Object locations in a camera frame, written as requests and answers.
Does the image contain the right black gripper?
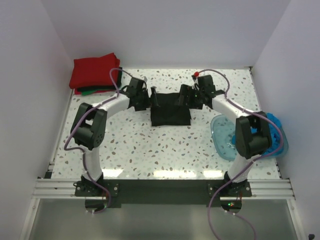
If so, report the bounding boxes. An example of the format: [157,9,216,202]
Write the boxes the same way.
[174,84,205,111]

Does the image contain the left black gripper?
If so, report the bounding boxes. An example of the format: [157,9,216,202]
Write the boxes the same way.
[134,86,160,112]

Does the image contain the black t shirt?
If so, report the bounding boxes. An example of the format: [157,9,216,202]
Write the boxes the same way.
[150,92,191,127]

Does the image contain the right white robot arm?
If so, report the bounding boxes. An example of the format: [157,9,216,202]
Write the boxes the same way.
[175,75,272,197]

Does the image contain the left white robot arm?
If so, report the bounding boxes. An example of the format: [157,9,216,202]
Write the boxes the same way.
[64,77,158,196]

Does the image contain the clear blue plastic basin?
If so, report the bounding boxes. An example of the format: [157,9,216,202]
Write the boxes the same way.
[210,113,289,162]

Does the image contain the dark folded t shirt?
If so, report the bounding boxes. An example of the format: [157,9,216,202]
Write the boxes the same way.
[76,66,123,93]

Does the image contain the red folded t shirt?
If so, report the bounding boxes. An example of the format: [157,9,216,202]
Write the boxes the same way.
[69,53,120,89]

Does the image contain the green folded t shirt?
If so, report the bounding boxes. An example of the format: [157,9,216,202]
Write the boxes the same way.
[81,66,124,96]

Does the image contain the blue crumpled t shirt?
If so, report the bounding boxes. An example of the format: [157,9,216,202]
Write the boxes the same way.
[231,111,285,158]

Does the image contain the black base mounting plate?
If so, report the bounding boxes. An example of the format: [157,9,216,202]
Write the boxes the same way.
[73,178,253,210]

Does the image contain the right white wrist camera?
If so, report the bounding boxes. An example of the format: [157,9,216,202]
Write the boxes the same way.
[191,71,200,87]

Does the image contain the aluminium rail frame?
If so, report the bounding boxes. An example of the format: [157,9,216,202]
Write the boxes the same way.
[32,168,294,199]

